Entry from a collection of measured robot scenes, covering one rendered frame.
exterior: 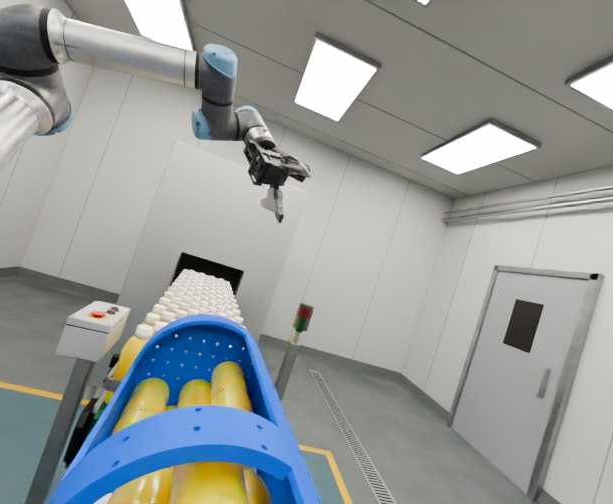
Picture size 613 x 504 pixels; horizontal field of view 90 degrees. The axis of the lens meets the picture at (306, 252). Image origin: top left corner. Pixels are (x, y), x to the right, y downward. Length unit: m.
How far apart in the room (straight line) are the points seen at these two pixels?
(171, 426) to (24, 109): 0.71
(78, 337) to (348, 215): 4.63
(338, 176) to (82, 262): 4.04
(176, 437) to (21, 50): 0.77
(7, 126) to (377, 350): 5.42
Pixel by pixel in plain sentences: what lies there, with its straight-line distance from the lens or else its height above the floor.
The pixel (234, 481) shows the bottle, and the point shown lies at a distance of 0.36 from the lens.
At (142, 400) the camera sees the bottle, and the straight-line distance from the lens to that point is 0.68.
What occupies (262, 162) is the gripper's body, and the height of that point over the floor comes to 1.61.
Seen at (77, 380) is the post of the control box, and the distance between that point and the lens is 1.12.
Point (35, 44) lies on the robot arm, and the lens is 0.88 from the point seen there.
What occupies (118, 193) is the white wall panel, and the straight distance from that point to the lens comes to 5.29.
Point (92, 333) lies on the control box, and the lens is 0.98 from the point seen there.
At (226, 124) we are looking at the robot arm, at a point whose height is 1.69.
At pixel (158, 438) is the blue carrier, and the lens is 0.35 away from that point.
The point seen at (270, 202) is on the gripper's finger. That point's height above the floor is 1.53.
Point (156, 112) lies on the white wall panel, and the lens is 5.44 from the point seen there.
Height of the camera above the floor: 1.41
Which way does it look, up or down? 2 degrees up
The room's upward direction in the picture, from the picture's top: 18 degrees clockwise
